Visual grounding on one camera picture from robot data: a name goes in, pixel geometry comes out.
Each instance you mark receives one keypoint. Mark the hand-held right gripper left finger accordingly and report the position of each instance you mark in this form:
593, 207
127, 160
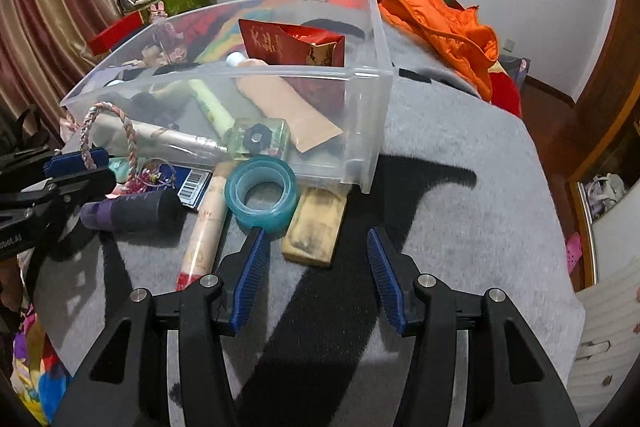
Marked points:
247, 282

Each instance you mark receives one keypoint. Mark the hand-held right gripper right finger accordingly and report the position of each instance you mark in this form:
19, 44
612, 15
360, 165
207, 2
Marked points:
387, 282

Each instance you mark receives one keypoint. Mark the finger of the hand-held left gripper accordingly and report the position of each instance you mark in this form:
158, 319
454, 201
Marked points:
80, 187
70, 163

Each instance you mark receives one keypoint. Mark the purple bottle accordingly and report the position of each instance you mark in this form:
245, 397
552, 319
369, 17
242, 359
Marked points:
130, 212

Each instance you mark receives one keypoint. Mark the teal tape roll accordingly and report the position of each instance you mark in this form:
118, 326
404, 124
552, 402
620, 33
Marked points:
262, 197

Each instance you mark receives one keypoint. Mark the white pen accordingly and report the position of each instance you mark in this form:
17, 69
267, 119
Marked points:
180, 138

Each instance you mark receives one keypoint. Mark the light green tube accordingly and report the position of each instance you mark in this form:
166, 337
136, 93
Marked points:
212, 104

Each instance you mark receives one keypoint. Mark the clear plastic storage box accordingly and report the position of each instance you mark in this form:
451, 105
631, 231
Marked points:
350, 107

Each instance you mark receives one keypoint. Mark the beige tube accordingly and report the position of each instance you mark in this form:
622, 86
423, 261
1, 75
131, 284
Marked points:
290, 107

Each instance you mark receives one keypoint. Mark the red envelope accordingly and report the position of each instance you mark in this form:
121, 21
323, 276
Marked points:
270, 42

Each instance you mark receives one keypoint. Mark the person's left hand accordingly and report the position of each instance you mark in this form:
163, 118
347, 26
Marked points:
9, 284

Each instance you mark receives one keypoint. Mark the mint green small case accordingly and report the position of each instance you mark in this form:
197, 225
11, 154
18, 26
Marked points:
119, 168

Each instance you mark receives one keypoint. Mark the cream printed tube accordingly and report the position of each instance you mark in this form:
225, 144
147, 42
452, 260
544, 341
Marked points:
205, 232

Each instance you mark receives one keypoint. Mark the yellowish stained block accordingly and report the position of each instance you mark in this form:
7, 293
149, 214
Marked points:
315, 227

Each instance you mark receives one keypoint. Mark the grey blanket with black print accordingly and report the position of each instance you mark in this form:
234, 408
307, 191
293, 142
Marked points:
450, 207

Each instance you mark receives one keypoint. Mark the blue barcode card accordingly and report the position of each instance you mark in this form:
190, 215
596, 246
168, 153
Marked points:
192, 187

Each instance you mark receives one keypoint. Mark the red flat box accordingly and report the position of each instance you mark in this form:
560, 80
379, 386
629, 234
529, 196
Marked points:
117, 34

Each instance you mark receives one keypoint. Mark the clear block with black knob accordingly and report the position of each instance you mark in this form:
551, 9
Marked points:
257, 138

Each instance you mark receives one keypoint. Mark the striped brown curtain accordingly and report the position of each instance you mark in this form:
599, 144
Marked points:
55, 7

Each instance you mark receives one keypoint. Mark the pink bunny toy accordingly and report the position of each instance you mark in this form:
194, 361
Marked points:
159, 13

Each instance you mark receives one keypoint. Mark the bright pink clog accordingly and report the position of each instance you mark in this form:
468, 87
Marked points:
574, 252

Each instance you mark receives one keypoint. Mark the white drawer cabinet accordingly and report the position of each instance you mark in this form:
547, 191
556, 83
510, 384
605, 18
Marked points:
615, 332

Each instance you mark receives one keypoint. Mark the white bag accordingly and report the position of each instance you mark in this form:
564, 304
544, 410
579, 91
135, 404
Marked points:
605, 194

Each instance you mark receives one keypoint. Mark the orange jacket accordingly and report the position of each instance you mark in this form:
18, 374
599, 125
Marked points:
440, 22

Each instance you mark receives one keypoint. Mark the wooden door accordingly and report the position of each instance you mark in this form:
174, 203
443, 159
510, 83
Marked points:
610, 82

